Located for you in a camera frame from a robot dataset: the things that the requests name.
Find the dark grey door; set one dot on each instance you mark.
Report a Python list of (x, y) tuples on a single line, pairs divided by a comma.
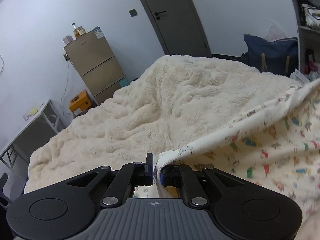
[(178, 27)]

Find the grey shelf unit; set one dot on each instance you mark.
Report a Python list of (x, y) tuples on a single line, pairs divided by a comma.
[(308, 37)]

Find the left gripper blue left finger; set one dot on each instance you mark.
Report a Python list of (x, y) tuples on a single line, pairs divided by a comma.
[(149, 169)]

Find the cream fluffy blanket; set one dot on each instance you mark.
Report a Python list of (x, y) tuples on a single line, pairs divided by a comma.
[(155, 109)]

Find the patterned cream children's garment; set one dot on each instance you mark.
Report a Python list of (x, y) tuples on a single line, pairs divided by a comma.
[(264, 129)]

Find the jar on refrigerator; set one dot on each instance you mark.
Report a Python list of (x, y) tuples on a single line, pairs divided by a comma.
[(78, 31)]

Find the brown refrigerator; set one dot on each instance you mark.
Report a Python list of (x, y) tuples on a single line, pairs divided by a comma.
[(94, 60)]

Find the orange box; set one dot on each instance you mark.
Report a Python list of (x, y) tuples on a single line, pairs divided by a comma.
[(80, 103)]

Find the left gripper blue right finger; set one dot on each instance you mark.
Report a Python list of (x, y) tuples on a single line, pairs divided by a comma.
[(167, 176)]

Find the black chair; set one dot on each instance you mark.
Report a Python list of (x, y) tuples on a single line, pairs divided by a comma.
[(4, 200)]

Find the dark wall switch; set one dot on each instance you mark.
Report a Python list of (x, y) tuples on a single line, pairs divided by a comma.
[(133, 12)]

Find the grey metal desk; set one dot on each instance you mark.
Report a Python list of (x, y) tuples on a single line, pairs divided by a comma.
[(35, 133)]

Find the navy blue storage bag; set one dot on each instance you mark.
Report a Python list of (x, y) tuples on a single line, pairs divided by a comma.
[(279, 57)]

